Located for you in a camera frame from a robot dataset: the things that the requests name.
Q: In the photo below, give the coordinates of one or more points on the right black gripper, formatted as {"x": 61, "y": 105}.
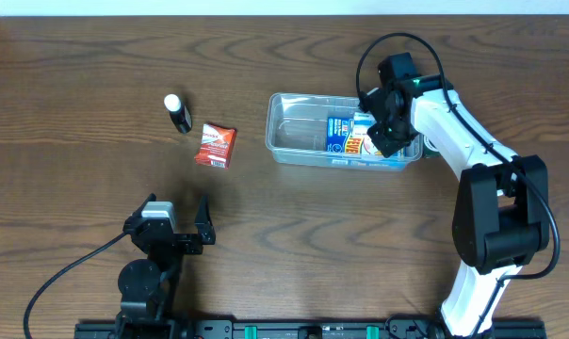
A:
{"x": 393, "y": 142}

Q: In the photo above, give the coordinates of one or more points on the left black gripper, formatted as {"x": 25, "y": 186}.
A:
{"x": 191, "y": 246}

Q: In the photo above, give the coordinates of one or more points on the white blue Panadol box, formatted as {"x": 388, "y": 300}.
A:
{"x": 361, "y": 123}

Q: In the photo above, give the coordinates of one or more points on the blue Kool Fever box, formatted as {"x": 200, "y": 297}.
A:
{"x": 338, "y": 139}

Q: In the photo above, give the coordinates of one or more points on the red orange sachet packet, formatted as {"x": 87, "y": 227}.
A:
{"x": 217, "y": 145}

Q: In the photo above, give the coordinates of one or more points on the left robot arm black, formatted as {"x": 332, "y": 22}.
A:
{"x": 148, "y": 285}

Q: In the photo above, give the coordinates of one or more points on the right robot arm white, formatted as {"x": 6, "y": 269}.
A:
{"x": 501, "y": 217}

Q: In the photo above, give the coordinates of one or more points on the clear plastic container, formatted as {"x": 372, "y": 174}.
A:
{"x": 296, "y": 133}

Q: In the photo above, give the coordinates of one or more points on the black bottle white cap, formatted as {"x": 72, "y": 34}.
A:
{"x": 178, "y": 112}

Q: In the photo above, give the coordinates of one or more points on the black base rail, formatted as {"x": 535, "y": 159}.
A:
{"x": 393, "y": 328}

